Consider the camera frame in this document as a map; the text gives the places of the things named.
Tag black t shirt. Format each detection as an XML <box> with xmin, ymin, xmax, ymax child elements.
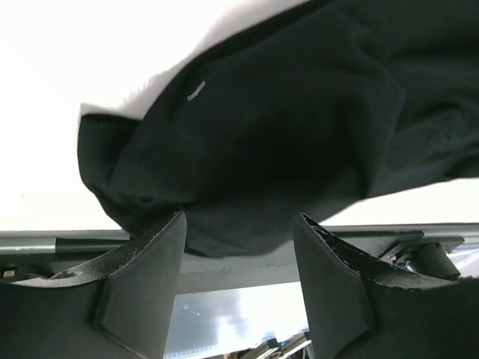
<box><xmin>77</xmin><ymin>1</ymin><xmax>478</xmax><ymax>258</ymax></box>

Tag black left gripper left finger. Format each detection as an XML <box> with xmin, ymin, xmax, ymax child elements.
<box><xmin>1</xmin><ymin>212</ymin><xmax>187</xmax><ymax>359</ymax></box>

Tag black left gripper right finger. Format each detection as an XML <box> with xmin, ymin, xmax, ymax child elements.
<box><xmin>293</xmin><ymin>215</ymin><xmax>478</xmax><ymax>358</ymax></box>

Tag aluminium front rail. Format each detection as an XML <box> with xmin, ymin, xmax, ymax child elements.
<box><xmin>1</xmin><ymin>223</ymin><xmax>478</xmax><ymax>255</ymax></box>

